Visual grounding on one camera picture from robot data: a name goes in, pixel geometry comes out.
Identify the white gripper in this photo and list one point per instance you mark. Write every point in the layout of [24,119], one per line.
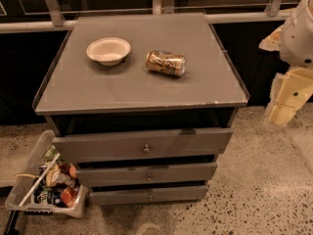
[298,39]

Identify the grey drawer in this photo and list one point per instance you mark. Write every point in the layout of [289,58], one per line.
[136,145]
[145,174]
[145,196]

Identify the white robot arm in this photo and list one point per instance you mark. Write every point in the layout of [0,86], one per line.
[294,42]

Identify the grey top drawer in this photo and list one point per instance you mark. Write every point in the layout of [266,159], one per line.
[136,145]

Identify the grey drawer cabinet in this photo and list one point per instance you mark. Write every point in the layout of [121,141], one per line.
[80,96]

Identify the grey bottom drawer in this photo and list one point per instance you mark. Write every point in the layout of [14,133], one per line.
[145,196]

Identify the crushed golden soda can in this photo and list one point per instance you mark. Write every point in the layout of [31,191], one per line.
[166,63]

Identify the metal railing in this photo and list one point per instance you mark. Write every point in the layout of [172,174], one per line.
[54,15]

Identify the white paper bowl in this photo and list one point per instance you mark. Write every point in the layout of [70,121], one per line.
[109,51]

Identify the red snack bag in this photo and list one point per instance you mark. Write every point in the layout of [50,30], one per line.
[68,196]

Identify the white stick in bin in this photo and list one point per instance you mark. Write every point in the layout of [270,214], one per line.
[37,182]

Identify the beige crumpled wrapper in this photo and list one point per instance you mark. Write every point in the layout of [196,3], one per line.
[57,176]

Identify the blue snack package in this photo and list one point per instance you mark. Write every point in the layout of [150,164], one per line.
[46,196]

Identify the clear plastic bin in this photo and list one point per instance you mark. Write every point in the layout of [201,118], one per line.
[41,155]

